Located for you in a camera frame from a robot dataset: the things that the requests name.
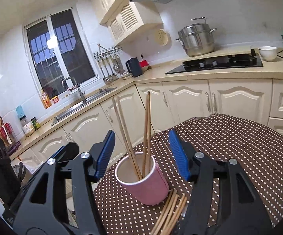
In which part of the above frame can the brown polka dot tablecloth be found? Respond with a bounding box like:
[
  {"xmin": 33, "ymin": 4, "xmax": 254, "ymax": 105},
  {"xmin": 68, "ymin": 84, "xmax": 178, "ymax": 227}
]
[{"xmin": 95, "ymin": 114, "xmax": 283, "ymax": 234}]

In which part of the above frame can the black electric kettle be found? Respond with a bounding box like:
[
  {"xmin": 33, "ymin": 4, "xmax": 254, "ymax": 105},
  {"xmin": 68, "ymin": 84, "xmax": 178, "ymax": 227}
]
[{"xmin": 125, "ymin": 57, "xmax": 143, "ymax": 77}]

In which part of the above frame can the steel kitchen faucet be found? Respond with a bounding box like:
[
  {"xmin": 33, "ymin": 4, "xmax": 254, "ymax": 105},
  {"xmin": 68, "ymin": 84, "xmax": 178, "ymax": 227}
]
[{"xmin": 61, "ymin": 76, "xmax": 86, "ymax": 103}]

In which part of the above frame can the window with bars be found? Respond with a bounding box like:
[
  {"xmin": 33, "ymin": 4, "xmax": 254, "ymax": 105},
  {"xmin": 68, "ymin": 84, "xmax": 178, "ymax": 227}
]
[{"xmin": 24, "ymin": 9, "xmax": 99, "ymax": 98}]

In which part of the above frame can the stainless steel sink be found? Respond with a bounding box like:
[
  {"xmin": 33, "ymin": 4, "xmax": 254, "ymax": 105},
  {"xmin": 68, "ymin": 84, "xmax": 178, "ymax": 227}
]
[{"xmin": 51, "ymin": 88, "xmax": 116, "ymax": 126}]

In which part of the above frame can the hanging utensil rack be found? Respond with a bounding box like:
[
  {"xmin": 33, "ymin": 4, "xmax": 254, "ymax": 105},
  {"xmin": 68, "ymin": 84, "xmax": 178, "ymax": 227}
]
[{"xmin": 94, "ymin": 43, "xmax": 125, "ymax": 85}]

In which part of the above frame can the black gas stove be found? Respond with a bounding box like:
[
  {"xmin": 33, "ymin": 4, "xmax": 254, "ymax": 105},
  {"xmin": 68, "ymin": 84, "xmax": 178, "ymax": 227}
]
[{"xmin": 165, "ymin": 49, "xmax": 263, "ymax": 75}]

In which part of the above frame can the orange detergent bottle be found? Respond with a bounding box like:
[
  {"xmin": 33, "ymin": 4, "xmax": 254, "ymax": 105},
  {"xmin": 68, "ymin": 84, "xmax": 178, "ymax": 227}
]
[{"xmin": 41, "ymin": 89, "xmax": 52, "ymax": 109}]

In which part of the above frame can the red bowl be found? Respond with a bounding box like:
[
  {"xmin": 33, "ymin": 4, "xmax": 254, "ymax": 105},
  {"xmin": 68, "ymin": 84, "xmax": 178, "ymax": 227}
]
[{"xmin": 139, "ymin": 61, "xmax": 149, "ymax": 72}]

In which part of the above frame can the stainless steel steamer pot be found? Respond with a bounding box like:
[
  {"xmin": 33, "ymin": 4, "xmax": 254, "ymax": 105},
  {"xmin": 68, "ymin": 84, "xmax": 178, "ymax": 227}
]
[{"xmin": 175, "ymin": 17, "xmax": 217, "ymax": 57}]

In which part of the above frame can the pink utensil holder cup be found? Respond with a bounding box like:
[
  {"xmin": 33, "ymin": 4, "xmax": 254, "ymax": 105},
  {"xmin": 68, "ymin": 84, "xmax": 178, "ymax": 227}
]
[{"xmin": 115, "ymin": 156, "xmax": 169, "ymax": 205}]

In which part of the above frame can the round yellow wall strainer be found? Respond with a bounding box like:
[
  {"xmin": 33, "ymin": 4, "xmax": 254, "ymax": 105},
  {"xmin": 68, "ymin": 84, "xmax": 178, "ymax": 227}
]
[{"xmin": 154, "ymin": 29, "xmax": 171, "ymax": 47}]

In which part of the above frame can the white ceramic bowl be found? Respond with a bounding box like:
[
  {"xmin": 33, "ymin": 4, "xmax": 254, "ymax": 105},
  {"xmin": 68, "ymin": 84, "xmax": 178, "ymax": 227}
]
[{"xmin": 258, "ymin": 46, "xmax": 277, "ymax": 62}]

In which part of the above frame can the glass jar white label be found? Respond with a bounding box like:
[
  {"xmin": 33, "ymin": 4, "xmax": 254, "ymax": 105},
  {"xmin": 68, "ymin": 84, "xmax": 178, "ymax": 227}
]
[{"xmin": 20, "ymin": 115, "xmax": 35, "ymax": 137}]

